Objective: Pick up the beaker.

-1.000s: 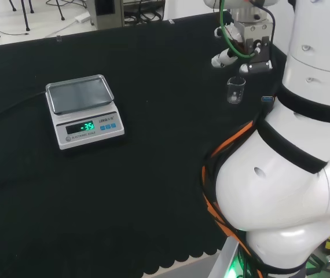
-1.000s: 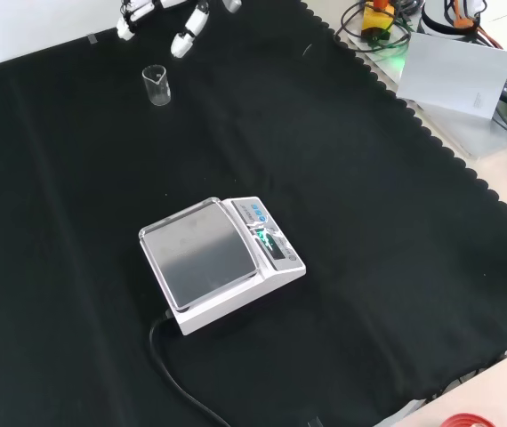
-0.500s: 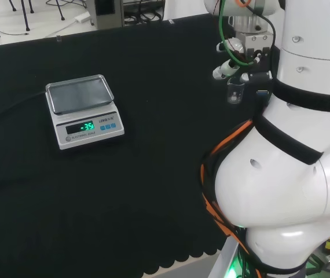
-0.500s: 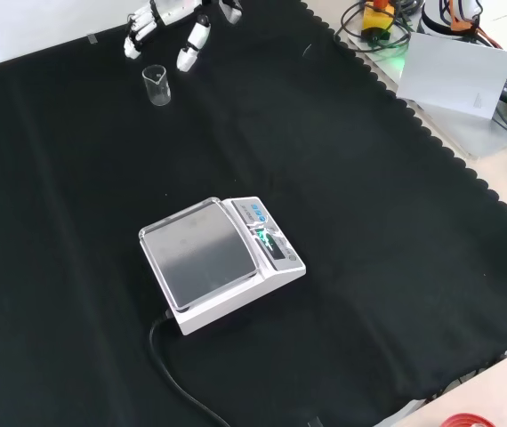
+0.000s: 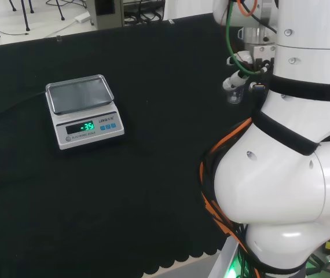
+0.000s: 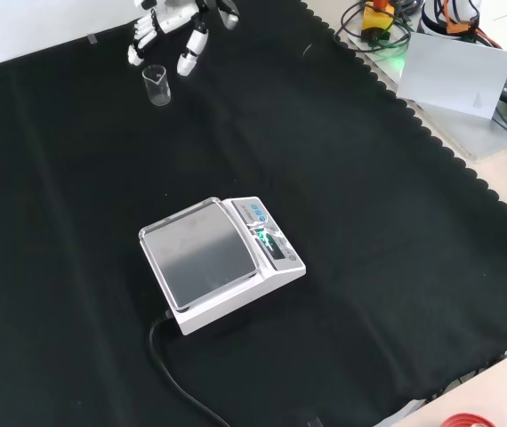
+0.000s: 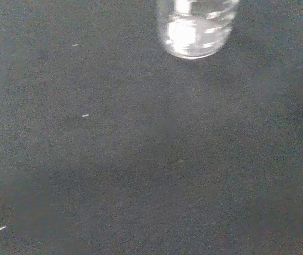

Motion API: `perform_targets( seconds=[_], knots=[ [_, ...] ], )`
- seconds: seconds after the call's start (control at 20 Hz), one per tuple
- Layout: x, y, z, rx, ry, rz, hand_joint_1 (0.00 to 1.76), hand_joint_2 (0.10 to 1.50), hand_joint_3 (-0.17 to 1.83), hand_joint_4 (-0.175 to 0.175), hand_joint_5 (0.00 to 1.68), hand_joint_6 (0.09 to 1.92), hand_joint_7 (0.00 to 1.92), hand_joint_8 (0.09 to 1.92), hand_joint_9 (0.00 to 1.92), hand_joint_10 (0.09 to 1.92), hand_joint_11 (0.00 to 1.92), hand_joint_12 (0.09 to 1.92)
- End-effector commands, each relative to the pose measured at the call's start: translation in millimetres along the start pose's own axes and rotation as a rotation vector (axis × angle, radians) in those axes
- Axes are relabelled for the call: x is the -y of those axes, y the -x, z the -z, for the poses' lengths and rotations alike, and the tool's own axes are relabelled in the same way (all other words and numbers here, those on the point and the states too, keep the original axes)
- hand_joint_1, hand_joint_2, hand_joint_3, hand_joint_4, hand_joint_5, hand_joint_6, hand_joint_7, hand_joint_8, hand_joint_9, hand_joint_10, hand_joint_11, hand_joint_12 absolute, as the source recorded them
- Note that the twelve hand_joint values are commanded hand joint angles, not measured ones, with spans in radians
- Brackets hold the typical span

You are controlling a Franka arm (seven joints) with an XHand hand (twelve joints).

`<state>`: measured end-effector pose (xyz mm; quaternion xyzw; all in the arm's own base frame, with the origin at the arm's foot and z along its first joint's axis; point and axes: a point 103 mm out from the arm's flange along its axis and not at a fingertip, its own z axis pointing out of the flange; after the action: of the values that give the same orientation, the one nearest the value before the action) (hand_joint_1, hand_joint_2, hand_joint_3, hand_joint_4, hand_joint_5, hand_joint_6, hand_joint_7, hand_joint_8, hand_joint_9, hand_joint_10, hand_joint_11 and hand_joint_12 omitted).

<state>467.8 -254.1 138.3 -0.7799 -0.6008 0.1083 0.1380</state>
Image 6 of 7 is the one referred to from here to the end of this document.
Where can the yellow stop button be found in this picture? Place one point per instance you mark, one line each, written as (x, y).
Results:
(375, 20)

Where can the white electronic balance steel pan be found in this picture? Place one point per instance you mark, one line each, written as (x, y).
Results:
(200, 253)

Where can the clear cloth clip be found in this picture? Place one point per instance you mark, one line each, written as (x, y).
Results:
(314, 422)
(93, 39)

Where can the small clear glass beaker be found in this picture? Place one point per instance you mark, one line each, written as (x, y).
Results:
(158, 89)

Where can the red round object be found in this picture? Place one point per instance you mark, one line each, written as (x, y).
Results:
(467, 420)

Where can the clear base plate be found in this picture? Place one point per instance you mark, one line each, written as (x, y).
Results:
(471, 133)

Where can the black bench cloth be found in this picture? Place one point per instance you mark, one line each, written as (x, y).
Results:
(369, 222)

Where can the pale board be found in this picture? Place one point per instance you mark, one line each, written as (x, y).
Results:
(453, 71)

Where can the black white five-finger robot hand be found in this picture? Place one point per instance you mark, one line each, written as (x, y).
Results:
(169, 15)

